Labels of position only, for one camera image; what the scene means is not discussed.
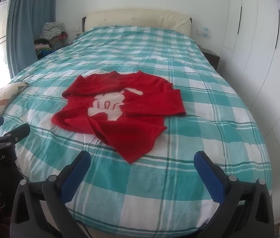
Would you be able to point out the teal plaid bed cover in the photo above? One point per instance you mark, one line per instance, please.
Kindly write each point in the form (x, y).
(154, 54)

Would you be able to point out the white wardrobe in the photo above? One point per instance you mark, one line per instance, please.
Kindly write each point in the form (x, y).
(261, 54)

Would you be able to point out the red sweater with white rabbit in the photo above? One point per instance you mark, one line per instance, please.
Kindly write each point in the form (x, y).
(140, 91)

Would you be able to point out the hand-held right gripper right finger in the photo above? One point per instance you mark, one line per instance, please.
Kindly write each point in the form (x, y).
(208, 176)

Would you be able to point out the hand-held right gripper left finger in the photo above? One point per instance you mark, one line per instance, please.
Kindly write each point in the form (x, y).
(77, 176)

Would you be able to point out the patterned beige pillow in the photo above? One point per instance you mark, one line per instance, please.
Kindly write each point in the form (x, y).
(2, 95)

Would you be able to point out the dark nightstand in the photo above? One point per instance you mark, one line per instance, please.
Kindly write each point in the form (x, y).
(211, 57)

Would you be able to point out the white wall socket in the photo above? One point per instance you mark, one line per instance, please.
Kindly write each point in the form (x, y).
(203, 32)

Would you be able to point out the blue curtain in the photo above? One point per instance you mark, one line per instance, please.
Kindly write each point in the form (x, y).
(26, 17)

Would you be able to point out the grey checked cloth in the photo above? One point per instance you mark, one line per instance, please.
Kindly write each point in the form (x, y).
(52, 29)

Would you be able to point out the pile of colourful clothes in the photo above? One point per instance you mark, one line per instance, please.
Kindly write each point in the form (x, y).
(47, 47)

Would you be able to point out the cream padded headboard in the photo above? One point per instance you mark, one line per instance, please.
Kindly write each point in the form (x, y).
(135, 17)

